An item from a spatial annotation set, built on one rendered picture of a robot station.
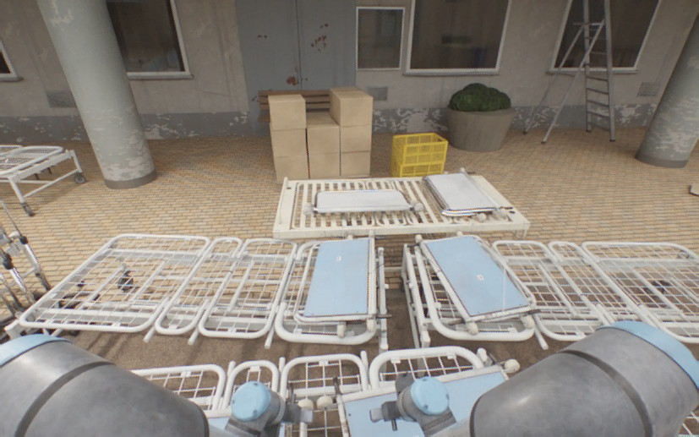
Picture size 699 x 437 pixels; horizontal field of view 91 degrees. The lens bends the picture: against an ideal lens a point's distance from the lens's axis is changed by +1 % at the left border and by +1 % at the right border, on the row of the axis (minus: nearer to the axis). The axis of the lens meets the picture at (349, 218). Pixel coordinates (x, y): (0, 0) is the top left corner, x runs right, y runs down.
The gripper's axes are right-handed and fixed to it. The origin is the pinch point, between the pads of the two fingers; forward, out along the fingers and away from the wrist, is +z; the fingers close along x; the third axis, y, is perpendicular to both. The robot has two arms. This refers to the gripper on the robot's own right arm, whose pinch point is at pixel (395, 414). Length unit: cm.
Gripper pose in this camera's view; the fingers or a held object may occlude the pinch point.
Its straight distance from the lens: 131.4
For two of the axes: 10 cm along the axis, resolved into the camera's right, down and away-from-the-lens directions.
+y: 1.3, 8.0, -5.9
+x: 9.7, 0.0, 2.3
